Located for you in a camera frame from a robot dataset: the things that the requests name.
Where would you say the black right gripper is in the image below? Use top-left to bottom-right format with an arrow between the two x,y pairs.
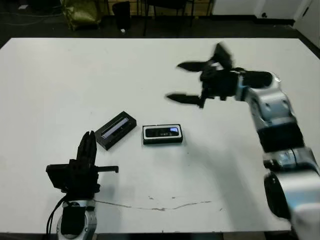
165,61 -> 242,110

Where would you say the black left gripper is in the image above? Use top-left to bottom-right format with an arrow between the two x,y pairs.
62,131 -> 120,199

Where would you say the black box lid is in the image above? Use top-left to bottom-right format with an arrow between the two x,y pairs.
94,110 -> 137,151

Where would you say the slim black camera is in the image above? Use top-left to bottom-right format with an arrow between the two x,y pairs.
145,126 -> 180,139

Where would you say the black box base white insert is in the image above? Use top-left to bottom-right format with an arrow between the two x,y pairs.
142,123 -> 183,146

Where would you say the pale wooden crate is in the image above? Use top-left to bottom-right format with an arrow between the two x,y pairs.
184,0 -> 214,16
129,0 -> 145,16

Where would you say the black mesh office chair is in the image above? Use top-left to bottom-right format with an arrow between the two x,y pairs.
142,0 -> 194,37

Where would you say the black waste bin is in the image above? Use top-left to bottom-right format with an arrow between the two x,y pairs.
111,1 -> 131,32

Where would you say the yellow-green sack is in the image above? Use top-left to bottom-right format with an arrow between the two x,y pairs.
62,0 -> 102,32

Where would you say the white door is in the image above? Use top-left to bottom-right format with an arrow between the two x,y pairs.
293,0 -> 320,48

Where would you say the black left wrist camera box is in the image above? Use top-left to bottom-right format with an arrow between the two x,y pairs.
45,163 -> 72,190

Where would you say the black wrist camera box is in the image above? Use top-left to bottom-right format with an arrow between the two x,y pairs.
206,42 -> 236,70
45,163 -> 72,190

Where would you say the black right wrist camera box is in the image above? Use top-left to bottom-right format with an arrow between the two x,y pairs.
206,42 -> 236,70

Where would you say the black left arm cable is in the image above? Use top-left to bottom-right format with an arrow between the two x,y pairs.
46,194 -> 68,237

